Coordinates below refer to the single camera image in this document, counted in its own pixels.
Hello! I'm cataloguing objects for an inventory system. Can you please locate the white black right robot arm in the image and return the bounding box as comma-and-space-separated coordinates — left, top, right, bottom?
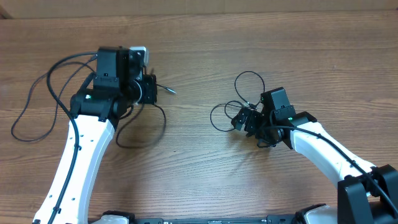
231, 106, 397, 223

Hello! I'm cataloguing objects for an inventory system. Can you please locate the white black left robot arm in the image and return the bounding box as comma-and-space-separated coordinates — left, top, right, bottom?
33, 71, 157, 223

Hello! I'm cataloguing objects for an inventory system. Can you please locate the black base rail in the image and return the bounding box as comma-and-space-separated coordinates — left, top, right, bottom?
134, 214, 295, 224

